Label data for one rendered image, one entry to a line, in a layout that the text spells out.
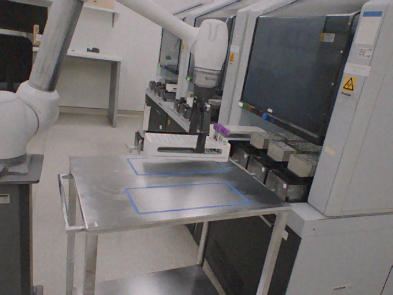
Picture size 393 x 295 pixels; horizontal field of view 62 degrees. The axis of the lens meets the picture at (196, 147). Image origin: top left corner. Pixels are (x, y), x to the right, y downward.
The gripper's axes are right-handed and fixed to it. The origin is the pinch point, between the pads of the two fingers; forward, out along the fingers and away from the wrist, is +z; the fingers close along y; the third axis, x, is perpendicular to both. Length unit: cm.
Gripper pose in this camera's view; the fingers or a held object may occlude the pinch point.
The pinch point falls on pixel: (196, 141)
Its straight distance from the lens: 117.8
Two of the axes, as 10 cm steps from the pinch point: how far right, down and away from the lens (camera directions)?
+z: -1.5, 9.4, 3.1
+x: 9.4, 0.4, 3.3
